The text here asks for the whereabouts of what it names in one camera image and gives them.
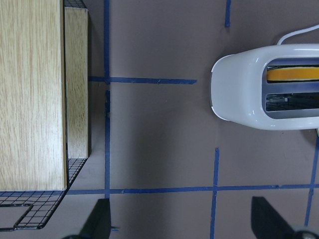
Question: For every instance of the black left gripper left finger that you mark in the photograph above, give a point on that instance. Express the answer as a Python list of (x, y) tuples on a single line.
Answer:
[(98, 224)]

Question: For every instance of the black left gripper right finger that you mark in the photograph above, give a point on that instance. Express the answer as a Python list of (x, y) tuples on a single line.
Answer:
[(267, 223)]

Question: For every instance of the white two-slot toaster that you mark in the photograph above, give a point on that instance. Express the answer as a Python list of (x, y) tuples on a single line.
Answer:
[(240, 92)]

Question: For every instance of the bread slice in toaster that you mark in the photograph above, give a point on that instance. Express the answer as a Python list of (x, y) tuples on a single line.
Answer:
[(289, 74)]

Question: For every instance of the wooden shelf in basket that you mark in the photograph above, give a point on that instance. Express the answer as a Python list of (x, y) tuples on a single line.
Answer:
[(32, 94)]

